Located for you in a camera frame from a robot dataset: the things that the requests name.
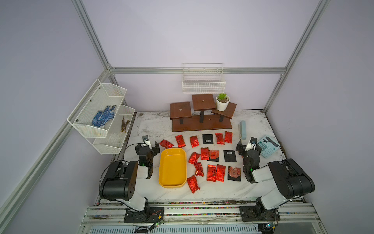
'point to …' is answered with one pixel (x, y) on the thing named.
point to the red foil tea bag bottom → (198, 169)
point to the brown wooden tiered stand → (187, 117)
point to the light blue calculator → (268, 146)
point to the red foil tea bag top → (194, 141)
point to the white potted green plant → (222, 100)
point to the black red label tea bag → (214, 155)
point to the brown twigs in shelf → (124, 125)
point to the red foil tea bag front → (180, 141)
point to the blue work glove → (101, 117)
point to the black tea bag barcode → (207, 139)
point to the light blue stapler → (243, 130)
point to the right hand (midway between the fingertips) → (248, 143)
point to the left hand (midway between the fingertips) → (148, 144)
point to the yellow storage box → (172, 169)
